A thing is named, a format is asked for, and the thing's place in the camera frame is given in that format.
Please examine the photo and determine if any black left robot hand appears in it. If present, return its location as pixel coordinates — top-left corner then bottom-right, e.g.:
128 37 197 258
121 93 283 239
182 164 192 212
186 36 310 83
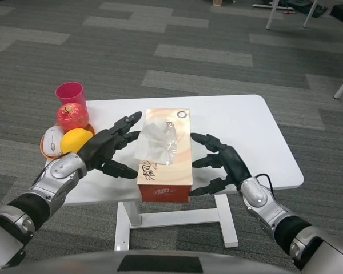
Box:
76 111 143 180

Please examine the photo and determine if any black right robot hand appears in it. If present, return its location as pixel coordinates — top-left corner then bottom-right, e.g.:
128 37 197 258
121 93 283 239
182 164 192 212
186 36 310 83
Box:
188 132 254 197

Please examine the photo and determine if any orange tissue box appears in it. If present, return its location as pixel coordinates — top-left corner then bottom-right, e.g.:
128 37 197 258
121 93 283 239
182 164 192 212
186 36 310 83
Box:
137 107 194 204

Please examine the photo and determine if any white tissue sheet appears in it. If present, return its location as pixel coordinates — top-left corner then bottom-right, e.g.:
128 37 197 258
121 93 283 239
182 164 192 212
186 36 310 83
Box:
133 116 178 166

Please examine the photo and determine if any orange round plate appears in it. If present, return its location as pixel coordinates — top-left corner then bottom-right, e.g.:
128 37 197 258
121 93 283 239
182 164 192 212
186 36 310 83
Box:
39 122 95 160

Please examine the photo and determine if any yellow lemon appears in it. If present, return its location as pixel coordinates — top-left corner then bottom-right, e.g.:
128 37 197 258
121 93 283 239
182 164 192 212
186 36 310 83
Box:
59 128 93 155

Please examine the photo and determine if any red apple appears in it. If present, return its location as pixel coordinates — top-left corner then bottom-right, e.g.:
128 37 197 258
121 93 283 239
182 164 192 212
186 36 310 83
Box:
56 102 90 132

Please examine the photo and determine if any white computer mouse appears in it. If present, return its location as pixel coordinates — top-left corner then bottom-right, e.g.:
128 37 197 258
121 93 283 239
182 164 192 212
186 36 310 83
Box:
43 127 65 156

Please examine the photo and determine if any pink plastic cup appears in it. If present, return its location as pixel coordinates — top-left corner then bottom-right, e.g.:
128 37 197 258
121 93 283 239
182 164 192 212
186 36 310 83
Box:
55 82 88 111

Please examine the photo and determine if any silver robot chest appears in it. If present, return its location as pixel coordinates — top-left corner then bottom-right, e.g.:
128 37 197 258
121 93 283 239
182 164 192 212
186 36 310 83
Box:
0 250 304 274

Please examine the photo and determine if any black flat floor bag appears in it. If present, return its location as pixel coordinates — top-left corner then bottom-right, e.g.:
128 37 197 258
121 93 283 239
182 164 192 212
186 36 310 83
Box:
285 0 329 18

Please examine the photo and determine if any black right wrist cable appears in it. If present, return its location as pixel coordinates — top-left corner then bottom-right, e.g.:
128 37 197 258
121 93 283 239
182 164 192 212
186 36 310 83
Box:
256 173 277 198

